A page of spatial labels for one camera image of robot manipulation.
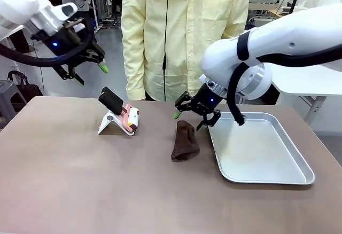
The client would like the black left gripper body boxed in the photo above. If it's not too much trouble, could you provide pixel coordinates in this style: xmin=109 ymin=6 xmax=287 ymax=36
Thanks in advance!
xmin=40 ymin=27 xmax=94 ymax=67

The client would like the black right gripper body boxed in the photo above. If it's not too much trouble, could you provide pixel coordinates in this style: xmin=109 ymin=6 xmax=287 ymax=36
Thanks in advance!
xmin=193 ymin=83 xmax=227 ymax=116

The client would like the brown cloth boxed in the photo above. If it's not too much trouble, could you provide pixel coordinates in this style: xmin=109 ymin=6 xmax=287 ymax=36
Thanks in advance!
xmin=170 ymin=120 xmax=201 ymax=163

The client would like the pink lint roller black handle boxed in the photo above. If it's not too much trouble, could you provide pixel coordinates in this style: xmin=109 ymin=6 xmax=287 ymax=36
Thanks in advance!
xmin=98 ymin=86 xmax=141 ymax=135

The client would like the black bag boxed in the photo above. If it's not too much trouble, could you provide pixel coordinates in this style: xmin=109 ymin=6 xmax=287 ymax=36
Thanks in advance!
xmin=7 ymin=70 xmax=44 ymax=104

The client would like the black chair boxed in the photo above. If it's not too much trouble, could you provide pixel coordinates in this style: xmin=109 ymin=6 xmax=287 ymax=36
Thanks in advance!
xmin=110 ymin=0 xmax=124 ymax=21

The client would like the person in yellow shirt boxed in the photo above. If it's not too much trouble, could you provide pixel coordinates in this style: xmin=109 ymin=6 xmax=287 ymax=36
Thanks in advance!
xmin=121 ymin=0 xmax=251 ymax=103

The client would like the grey stool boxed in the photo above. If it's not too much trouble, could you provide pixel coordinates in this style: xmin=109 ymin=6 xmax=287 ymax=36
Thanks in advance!
xmin=0 ymin=80 xmax=28 ymax=130

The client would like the white roller stand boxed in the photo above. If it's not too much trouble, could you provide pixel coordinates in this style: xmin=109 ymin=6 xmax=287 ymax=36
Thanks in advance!
xmin=97 ymin=110 xmax=137 ymax=137

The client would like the silver metal tray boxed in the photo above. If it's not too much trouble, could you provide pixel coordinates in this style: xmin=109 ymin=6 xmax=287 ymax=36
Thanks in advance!
xmin=206 ymin=112 xmax=316 ymax=185

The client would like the white side table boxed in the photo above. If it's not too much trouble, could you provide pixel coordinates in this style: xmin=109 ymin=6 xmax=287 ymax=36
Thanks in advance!
xmin=269 ymin=65 xmax=342 ymax=124

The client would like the white lab bench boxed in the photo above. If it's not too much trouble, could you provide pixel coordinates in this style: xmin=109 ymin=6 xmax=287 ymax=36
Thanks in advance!
xmin=248 ymin=0 xmax=282 ymax=12

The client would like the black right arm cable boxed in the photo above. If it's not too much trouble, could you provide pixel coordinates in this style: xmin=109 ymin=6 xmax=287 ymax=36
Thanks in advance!
xmin=227 ymin=45 xmax=342 ymax=127

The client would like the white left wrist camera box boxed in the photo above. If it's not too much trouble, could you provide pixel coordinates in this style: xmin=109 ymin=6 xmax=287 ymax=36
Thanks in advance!
xmin=53 ymin=2 xmax=79 ymax=19

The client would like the black cable strap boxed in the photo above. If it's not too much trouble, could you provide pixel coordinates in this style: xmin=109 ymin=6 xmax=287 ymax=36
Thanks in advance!
xmin=237 ymin=30 xmax=252 ymax=62

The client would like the black neck cord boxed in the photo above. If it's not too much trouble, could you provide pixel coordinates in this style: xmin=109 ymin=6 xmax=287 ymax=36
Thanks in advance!
xmin=162 ymin=0 xmax=170 ymax=71

